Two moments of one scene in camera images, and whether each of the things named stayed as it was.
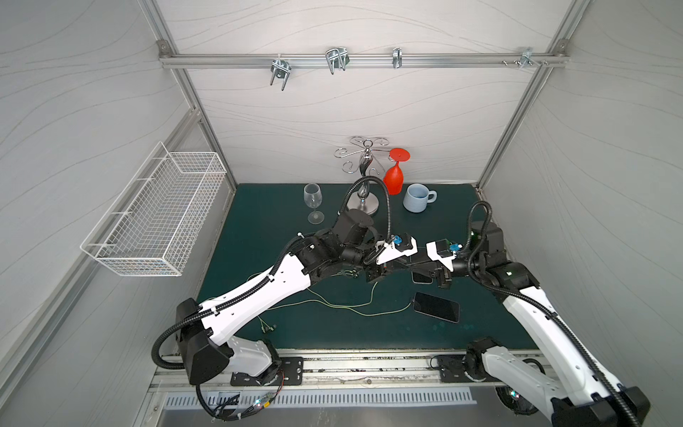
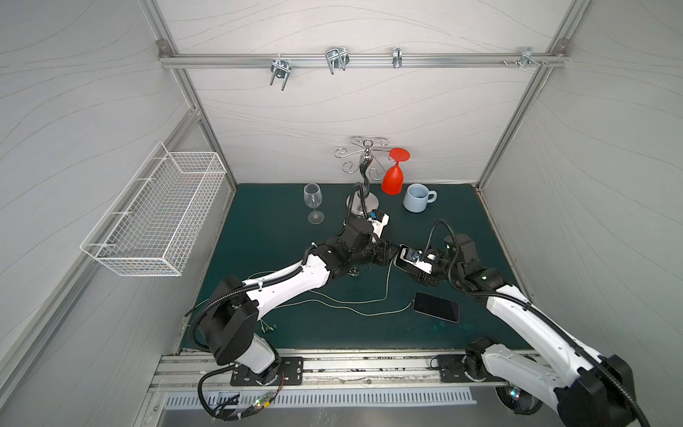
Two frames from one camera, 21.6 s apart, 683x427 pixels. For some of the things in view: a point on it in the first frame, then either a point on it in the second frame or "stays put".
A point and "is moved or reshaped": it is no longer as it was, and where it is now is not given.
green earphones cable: x=328 y=303 is moved or reshaped
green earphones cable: x=343 y=307 stays put
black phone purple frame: x=431 y=305 stays put
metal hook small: x=397 y=57 stays put
